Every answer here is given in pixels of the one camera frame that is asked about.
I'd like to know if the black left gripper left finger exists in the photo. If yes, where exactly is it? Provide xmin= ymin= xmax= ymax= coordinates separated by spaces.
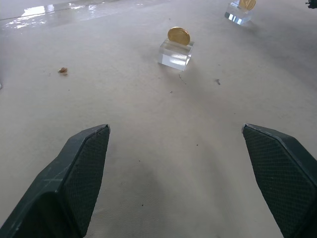
xmin=0 ymin=123 xmax=111 ymax=238

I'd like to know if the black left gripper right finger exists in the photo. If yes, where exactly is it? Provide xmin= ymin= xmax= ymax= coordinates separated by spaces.
xmin=241 ymin=123 xmax=317 ymax=238

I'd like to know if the clear acrylic block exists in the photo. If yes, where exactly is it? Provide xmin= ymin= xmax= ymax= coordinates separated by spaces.
xmin=224 ymin=1 xmax=254 ymax=25
xmin=158 ymin=39 xmax=195 ymax=72

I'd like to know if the gold coin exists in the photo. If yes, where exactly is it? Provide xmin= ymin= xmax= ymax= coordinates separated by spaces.
xmin=238 ymin=0 xmax=257 ymax=12
xmin=167 ymin=26 xmax=191 ymax=47

